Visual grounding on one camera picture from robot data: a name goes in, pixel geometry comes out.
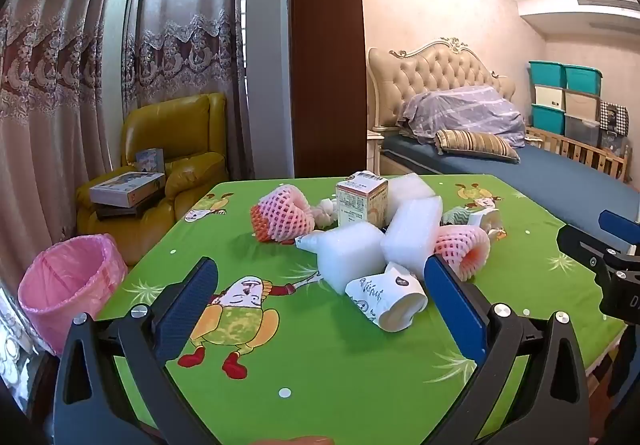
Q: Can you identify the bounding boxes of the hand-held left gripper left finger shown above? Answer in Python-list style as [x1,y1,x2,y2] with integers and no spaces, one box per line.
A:
[52,256,223,445]

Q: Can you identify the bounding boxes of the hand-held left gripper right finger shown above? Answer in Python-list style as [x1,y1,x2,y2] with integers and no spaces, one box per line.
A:
[424,255,592,445]

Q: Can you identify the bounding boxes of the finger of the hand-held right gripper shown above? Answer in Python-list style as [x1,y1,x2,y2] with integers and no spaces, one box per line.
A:
[599,210,640,243]
[556,224,621,273]

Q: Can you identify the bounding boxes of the pink orange foam fruit net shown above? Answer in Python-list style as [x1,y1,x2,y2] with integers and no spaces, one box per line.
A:
[434,224,491,282]
[250,188,316,245]

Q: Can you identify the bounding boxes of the crushed printed paper cup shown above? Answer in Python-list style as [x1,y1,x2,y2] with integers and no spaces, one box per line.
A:
[345,261,429,333]

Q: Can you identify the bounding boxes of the green striped wrapper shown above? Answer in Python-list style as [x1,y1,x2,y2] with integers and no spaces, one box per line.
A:
[440,206,473,227]

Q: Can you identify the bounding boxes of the small white paper cup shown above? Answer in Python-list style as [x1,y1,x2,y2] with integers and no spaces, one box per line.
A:
[467,208,502,231]

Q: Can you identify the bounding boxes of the pink lined trash bin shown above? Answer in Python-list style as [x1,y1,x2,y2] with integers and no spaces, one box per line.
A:
[18,233,128,356]

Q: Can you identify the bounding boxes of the beige carton box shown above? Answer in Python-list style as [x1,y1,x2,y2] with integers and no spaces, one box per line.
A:
[335,176,390,232]

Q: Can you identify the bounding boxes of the white tissue wad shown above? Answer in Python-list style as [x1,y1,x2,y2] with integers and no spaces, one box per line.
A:
[314,198,339,229]

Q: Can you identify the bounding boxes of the bed with blue sheet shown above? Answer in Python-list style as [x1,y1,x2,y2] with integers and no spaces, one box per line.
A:
[380,131,640,258]

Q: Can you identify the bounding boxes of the dark flat box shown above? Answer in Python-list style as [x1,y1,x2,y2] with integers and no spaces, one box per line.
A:
[95,198,166,222]

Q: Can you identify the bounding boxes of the houndstooth bag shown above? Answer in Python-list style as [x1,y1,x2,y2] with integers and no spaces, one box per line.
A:
[599,101,630,137]

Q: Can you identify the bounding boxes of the yellow leather armchair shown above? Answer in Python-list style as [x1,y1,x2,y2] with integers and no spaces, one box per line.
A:
[76,92,231,267]

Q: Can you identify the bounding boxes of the stack of plastic storage boxes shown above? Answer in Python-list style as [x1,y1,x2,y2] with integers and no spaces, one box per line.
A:
[529,60,603,149]

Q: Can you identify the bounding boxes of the small blue book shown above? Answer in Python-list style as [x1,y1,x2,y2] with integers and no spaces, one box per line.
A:
[135,148,166,175]

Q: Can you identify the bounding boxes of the striped pillow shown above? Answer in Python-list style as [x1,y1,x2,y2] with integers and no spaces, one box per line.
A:
[434,129,521,164]

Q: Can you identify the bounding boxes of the white nightstand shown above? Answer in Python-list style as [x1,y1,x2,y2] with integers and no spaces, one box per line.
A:
[367,128,386,176]

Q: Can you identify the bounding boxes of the lilac striped blanket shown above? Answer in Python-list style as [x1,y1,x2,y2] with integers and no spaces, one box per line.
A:
[397,85,527,149]

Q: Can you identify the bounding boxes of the air conditioner vent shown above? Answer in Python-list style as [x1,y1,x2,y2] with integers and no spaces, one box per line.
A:
[575,0,640,20]

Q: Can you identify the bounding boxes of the bed with beige headboard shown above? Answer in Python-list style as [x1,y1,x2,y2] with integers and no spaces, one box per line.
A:
[367,38,516,176]

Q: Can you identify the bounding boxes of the wide beige patterned curtain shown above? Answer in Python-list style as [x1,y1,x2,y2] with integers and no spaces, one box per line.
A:
[0,0,122,286]

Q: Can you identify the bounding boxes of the brown wooden door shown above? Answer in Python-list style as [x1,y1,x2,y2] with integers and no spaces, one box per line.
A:
[290,0,368,178]

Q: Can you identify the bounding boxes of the wooden crib rail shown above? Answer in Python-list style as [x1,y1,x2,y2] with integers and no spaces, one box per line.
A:
[525,125,629,184]

